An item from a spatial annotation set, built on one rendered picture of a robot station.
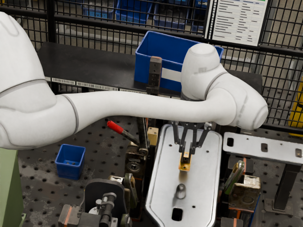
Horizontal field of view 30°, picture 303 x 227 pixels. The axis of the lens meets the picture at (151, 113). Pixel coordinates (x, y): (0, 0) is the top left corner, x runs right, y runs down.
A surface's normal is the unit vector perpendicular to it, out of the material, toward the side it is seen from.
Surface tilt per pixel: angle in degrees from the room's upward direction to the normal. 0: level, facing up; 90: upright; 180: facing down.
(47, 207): 0
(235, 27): 90
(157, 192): 0
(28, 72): 46
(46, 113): 34
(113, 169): 0
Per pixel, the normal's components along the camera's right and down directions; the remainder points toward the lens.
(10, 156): -0.07, -0.08
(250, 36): -0.16, 0.65
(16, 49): 0.52, -0.36
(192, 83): -0.67, 0.41
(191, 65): -0.67, 0.22
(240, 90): 0.15, -0.71
